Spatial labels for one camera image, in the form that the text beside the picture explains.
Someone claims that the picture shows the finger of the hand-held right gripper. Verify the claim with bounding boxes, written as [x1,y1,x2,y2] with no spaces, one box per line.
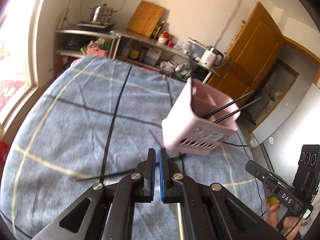
[245,160,293,193]

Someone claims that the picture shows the red patterned rug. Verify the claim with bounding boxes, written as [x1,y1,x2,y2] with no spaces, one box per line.
[0,79,27,112]

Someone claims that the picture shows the black kitchen appliance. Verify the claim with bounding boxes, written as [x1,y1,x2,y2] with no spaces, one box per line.
[61,36,83,50]

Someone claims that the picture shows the black induction cooker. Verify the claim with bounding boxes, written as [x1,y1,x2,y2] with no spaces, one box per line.
[76,21,117,29]

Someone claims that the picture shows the clear plastic lidded container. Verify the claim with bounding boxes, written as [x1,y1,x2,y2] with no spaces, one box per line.
[186,37,208,60]

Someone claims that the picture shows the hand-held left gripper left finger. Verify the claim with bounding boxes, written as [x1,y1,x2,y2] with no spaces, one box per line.
[31,148,156,240]

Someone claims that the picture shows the crumpled plastic bags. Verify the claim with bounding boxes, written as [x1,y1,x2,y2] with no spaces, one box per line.
[160,60,190,77]

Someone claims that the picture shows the bamboo cutting board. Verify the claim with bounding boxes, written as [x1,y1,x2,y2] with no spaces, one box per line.
[126,0,166,38]

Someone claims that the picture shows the small steel shelf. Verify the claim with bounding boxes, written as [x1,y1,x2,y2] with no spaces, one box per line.
[54,29,118,63]

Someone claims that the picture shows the wooden door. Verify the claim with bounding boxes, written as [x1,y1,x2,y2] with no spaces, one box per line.
[207,2,285,100]

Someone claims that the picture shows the translucent white canister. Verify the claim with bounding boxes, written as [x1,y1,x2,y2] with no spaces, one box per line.
[144,48,162,65]

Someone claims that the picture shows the pink plastic utensil basket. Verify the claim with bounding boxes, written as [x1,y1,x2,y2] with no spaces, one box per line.
[161,77,242,156]

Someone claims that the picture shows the white window frame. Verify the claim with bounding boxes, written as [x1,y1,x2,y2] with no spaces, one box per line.
[0,0,50,130]

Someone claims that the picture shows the white electric kettle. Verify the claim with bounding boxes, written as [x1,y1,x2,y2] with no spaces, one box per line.
[199,46,224,68]

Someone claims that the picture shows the beige power strip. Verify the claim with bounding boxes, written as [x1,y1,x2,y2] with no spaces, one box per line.
[59,9,69,29]

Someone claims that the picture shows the blue plaid tablecloth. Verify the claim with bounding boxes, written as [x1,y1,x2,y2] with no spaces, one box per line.
[0,55,267,240]

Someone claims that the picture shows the stainless steel table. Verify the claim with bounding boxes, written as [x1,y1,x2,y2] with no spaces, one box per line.
[111,28,220,84]

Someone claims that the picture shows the stainless steel steamer pot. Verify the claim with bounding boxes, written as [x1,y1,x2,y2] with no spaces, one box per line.
[89,4,118,23]

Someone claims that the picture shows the brown sauce bottle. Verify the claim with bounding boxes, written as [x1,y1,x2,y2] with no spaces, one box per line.
[129,46,140,60]

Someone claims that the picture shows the red plastic bag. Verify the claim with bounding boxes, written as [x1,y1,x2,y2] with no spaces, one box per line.
[0,140,10,167]

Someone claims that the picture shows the black cable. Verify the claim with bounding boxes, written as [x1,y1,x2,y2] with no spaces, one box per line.
[222,141,304,238]

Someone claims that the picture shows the wall cable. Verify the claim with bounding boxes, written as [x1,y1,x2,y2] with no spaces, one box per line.
[217,0,247,53]

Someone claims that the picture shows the wooden door frame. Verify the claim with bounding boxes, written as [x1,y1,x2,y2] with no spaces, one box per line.
[275,36,320,135]

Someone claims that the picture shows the pink woven basket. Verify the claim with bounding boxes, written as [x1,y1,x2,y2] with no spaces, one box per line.
[86,40,110,58]

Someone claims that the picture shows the white refrigerator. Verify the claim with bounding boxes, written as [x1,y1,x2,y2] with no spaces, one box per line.
[250,82,320,170]

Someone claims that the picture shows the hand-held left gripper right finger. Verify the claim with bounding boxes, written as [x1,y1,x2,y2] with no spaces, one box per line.
[159,148,287,240]

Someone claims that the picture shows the dark glass bottle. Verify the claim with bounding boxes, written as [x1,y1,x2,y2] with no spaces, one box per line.
[156,21,165,40]

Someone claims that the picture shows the person's right hand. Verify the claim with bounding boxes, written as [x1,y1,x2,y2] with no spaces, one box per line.
[266,202,301,238]

